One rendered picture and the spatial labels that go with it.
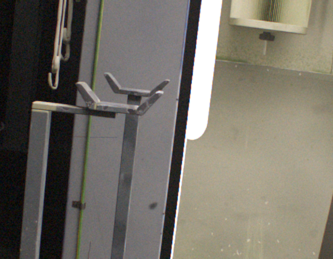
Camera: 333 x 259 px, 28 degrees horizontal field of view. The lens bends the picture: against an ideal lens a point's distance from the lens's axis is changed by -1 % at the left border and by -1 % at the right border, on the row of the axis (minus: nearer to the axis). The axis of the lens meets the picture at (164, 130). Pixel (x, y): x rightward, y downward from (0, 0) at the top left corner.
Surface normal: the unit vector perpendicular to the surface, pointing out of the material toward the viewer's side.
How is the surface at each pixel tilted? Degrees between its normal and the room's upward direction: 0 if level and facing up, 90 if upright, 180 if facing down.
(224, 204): 57
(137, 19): 90
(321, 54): 90
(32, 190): 90
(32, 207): 90
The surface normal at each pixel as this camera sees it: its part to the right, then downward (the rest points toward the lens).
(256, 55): -0.04, 0.13
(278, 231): 0.04, -0.43
